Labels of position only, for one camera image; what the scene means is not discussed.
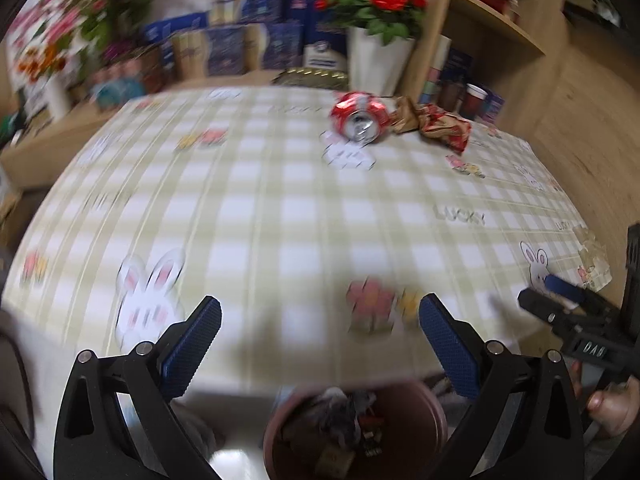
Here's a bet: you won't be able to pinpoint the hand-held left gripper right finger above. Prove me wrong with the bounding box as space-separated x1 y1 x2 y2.
419 292 586 480

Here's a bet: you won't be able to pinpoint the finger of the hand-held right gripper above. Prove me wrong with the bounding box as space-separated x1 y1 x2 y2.
544 273 623 323
517 287 591 343

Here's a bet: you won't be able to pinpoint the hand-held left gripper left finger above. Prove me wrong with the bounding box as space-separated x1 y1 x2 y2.
52 295 223 480

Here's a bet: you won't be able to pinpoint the clear plastic wrapper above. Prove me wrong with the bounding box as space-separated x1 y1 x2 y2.
572 225 613 288

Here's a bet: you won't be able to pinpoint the brown plastic bin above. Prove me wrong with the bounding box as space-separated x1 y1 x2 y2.
262 382 448 480

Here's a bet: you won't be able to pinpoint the red gold snack wrapper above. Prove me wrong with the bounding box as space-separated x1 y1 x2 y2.
389 96 473 155

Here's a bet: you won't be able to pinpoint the crushed red drink can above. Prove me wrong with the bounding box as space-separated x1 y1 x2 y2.
329 91 390 143

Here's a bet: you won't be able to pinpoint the person's right hand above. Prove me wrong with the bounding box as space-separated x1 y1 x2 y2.
570 360 640 438

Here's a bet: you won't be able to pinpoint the checked rabbit print tablecloth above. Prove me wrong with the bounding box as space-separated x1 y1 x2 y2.
0 85 613 396

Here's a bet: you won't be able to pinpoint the purple box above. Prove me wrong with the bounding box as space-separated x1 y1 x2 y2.
482 91 506 125

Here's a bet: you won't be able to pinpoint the red paper cup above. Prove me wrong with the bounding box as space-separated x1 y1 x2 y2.
460 84 488 121

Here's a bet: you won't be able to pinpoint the brown glass cup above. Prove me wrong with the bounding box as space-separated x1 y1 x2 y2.
440 80 466 111

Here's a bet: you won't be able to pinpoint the blue printed box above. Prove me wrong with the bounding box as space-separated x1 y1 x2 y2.
445 49 473 86

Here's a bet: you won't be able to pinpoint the stack of pastel paper cups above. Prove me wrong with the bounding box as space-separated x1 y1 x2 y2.
420 35 451 106

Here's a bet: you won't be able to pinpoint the wooden shelf unit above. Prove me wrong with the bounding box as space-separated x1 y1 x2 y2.
400 0 576 136

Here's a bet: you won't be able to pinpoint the white vase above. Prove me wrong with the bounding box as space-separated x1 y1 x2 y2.
42 75 73 118

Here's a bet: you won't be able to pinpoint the gold and blue gift box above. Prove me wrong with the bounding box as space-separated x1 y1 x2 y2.
245 22 305 71
172 30 248 78
207 0 283 26

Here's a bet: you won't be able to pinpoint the gold tray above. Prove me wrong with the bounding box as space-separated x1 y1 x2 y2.
272 66 349 88

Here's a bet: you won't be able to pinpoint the red roses in white pot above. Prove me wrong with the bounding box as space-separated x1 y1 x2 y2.
315 0 430 97

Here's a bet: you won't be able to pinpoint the blue and white carton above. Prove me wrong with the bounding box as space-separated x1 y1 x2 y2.
302 35 348 68

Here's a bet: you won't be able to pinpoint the blue tissue box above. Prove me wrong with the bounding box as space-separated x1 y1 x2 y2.
145 12 208 43

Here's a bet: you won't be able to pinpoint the orange flowers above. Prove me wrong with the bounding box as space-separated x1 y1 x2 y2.
17 45 68 78

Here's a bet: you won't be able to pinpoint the dark blue labelled box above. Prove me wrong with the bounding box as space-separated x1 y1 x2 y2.
280 0 321 26

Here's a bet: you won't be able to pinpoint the pink blossom plant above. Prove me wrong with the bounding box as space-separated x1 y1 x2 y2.
10 0 161 71

